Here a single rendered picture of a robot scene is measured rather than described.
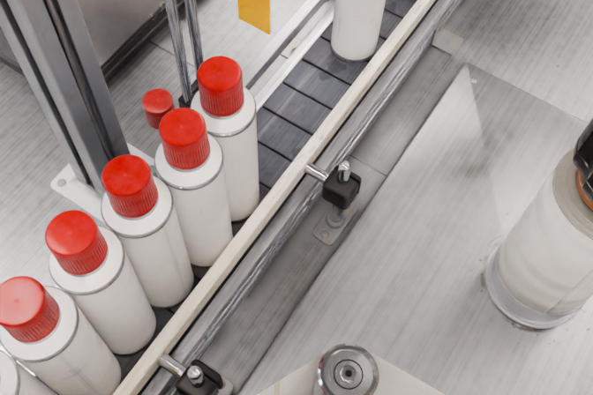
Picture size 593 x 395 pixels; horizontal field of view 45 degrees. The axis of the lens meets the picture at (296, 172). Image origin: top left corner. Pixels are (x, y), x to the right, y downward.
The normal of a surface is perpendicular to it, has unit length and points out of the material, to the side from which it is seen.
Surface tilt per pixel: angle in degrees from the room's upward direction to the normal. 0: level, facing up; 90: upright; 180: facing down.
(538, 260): 87
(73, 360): 90
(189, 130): 2
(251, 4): 90
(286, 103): 0
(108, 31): 4
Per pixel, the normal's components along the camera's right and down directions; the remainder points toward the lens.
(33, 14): 0.84, 0.49
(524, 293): -0.70, 0.64
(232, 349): 0.03, -0.49
